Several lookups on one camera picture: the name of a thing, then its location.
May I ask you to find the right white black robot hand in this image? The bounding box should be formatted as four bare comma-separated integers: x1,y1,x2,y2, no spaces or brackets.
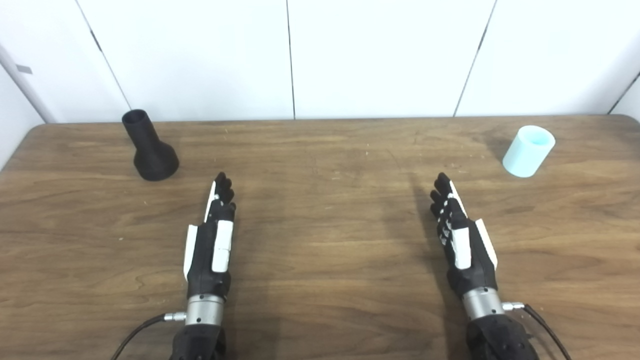
430,172,499,300

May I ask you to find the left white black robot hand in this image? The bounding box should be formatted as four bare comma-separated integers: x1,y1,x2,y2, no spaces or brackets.
183,172,237,301

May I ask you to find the black funnel-shaped nozzle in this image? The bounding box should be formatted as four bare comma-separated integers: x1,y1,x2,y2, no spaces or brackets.
121,109,180,182

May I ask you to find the light blue cylinder cup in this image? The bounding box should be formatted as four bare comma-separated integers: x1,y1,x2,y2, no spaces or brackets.
502,125,556,178

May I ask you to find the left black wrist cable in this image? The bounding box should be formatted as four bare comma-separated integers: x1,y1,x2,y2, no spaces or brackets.
111,311,187,360

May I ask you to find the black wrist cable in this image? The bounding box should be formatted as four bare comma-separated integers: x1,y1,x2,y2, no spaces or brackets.
502,301,572,360
111,311,187,360

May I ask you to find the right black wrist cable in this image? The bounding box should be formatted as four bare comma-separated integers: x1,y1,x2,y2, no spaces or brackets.
502,301,572,360

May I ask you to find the white wall pipe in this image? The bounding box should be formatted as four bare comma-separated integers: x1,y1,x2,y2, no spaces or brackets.
0,45,57,124

